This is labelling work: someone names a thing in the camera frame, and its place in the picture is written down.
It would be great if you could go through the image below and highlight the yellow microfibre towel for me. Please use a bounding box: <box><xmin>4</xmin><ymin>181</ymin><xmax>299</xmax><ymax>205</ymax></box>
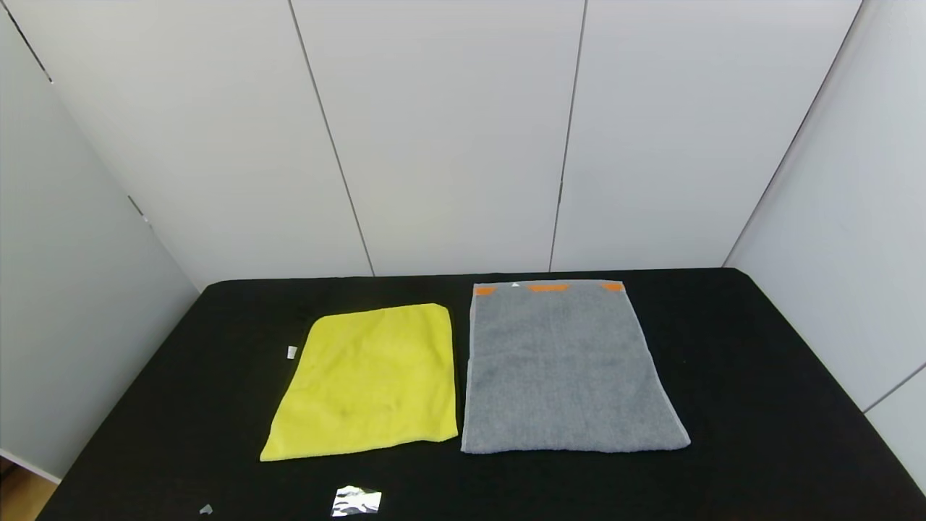
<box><xmin>260</xmin><ymin>302</ymin><xmax>459</xmax><ymax>462</ymax></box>

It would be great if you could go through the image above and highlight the grey towel with orange stripe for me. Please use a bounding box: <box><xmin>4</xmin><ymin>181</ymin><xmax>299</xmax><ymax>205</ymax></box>
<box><xmin>461</xmin><ymin>279</ymin><xmax>692</xmax><ymax>454</ymax></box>

